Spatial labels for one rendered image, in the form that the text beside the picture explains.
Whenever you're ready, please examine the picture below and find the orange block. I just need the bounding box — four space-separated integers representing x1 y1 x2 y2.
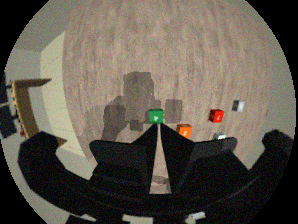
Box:
177 124 192 139

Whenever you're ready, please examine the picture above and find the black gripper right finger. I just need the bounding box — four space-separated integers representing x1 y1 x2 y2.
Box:
160 123 238 193

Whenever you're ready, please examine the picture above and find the red block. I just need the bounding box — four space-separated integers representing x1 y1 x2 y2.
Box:
209 109 223 123

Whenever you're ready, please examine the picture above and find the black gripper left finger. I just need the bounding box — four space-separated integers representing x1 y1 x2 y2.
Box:
89 124 157 193

